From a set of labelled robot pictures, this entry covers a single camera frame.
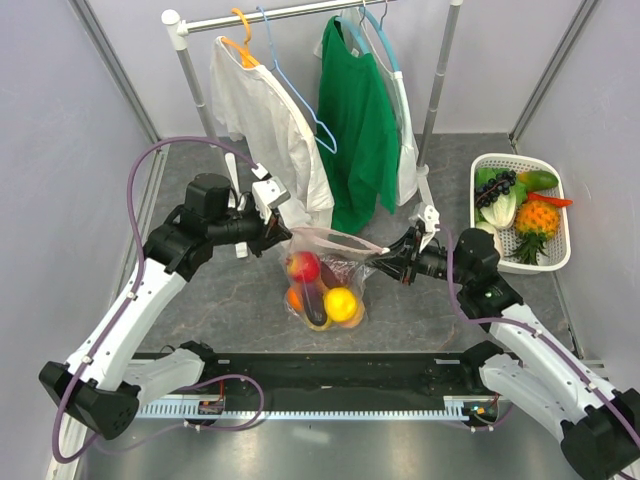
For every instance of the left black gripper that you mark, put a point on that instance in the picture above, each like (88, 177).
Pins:
(268, 234)

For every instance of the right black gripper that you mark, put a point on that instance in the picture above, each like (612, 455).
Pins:
(405, 253)

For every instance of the red apple toy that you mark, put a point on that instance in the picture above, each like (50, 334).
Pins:
(303, 266)

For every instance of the dark red mangosteen toy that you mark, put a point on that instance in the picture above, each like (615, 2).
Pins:
(341, 267)

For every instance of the yellow-orange mango toy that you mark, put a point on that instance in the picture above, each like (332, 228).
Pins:
(356, 319)

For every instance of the orange toy fruit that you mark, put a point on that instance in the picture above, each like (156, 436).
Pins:
(294, 299)

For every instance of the yellow pear toy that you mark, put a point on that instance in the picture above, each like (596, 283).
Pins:
(341, 304)

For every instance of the clear pink-dotted zip bag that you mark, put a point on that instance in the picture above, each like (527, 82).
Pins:
(323, 241)

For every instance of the purple eggplant toy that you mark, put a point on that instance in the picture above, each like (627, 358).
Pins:
(313, 302)

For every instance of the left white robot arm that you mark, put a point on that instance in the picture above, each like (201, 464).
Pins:
(96, 385)

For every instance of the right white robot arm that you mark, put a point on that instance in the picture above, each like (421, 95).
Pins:
(595, 423)

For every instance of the white tank top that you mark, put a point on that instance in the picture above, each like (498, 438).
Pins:
(406, 184)

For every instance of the black grapes toy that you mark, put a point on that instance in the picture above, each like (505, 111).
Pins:
(495, 187)

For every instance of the white-green cabbage toy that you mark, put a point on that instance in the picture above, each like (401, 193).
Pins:
(501, 213)

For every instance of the white t-shirt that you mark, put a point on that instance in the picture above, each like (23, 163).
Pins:
(253, 105)

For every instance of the green t-shirt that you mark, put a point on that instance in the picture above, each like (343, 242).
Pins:
(354, 105)

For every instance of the orange spiky kiwano toy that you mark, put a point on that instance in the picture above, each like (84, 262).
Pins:
(536, 223)

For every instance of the red chili pepper toy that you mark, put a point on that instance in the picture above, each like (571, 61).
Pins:
(556, 202)

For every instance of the white fruit basket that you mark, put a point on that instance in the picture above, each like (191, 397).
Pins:
(558, 249)

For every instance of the orange hanger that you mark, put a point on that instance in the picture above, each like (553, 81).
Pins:
(247, 59)

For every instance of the silver clothes rack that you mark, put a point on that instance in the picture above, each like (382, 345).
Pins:
(179, 29)

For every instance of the teal padded hanger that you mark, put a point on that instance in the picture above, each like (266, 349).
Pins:
(368, 37)

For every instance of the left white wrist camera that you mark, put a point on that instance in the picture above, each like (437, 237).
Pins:
(268, 192)

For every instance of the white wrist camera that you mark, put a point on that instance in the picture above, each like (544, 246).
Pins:
(268, 192)
(429, 215)

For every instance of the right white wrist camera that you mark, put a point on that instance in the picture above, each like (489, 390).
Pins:
(429, 215)

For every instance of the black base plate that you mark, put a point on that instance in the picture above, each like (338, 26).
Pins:
(352, 381)

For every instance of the slotted cable duct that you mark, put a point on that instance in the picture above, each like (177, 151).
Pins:
(194, 408)

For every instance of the left aluminium frame post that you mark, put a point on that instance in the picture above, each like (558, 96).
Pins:
(96, 33)

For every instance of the aluminium frame post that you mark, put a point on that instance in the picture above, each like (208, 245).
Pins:
(562, 51)
(96, 33)

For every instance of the right aluminium frame post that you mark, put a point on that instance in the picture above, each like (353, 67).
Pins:
(562, 51)

